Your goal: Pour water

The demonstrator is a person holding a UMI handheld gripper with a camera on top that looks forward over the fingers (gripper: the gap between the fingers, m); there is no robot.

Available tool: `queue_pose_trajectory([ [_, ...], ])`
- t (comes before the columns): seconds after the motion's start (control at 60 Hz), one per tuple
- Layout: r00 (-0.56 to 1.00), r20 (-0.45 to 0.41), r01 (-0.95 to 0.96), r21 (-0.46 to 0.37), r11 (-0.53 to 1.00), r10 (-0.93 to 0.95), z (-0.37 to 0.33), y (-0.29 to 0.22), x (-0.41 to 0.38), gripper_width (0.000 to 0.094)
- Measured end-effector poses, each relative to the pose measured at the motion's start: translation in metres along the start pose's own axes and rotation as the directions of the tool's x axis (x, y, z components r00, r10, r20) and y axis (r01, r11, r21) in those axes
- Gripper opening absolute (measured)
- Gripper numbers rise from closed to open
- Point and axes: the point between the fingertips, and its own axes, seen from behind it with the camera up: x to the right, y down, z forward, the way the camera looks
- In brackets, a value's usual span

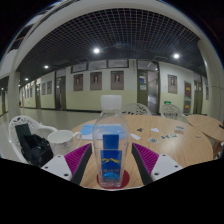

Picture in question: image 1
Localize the white plastic chair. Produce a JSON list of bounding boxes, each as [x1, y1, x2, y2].
[[8, 115, 58, 164]]

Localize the white lattice-back chair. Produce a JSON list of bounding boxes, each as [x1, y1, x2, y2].
[[159, 103, 184, 120], [120, 102, 153, 116]]

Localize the round wooden table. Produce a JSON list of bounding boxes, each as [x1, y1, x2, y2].
[[186, 114, 224, 158]]

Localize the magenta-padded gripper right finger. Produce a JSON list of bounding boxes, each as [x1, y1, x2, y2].
[[130, 142, 184, 186]]

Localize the light blue paper sheet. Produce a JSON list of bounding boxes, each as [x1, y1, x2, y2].
[[79, 123, 126, 141]]

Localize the row of dark cards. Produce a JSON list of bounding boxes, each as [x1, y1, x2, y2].
[[147, 133, 179, 144]]

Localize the black bag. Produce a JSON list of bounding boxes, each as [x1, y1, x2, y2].
[[14, 123, 54, 168]]

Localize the white ceramic mug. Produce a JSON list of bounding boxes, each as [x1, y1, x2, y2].
[[46, 129, 83, 157]]

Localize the olive green door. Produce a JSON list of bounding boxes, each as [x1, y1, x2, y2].
[[137, 69, 149, 108]]

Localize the clear blue-labelled water bottle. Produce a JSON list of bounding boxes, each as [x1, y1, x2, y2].
[[92, 94, 130, 189]]

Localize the door with red posters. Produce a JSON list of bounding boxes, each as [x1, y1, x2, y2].
[[183, 81, 193, 115]]

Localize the round ceiling lights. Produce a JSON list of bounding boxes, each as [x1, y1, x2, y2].
[[43, 47, 181, 70]]

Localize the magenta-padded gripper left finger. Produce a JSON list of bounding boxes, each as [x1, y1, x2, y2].
[[41, 142, 94, 187]]

